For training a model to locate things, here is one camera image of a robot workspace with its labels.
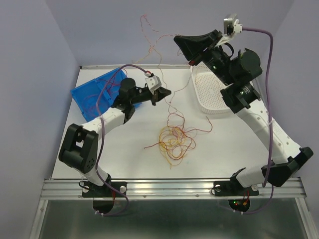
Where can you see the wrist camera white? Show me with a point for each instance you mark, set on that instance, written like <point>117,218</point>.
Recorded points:
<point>231,26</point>
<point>153,82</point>

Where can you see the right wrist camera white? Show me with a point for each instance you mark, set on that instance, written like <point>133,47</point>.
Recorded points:
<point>231,26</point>

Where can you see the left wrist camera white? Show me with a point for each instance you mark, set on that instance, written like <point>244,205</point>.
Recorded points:
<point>153,82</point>

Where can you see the white perforated basket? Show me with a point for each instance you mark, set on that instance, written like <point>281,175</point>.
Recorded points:
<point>207,88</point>

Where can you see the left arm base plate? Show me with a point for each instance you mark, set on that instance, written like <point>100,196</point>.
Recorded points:
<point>90,190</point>

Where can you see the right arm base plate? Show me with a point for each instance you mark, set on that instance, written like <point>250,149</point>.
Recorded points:
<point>227,188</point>

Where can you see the blue plastic bin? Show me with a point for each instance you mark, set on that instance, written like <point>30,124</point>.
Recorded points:
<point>98,94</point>

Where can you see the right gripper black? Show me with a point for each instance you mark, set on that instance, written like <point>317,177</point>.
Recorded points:
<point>195,45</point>

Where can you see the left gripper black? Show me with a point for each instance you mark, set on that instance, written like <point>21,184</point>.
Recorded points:
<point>159,94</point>

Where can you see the aluminium front rail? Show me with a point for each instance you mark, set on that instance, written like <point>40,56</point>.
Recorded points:
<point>139,189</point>

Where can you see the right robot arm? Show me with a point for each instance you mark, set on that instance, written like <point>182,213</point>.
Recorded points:
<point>286,157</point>

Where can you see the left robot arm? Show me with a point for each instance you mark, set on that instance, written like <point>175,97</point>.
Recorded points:
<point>82,144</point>

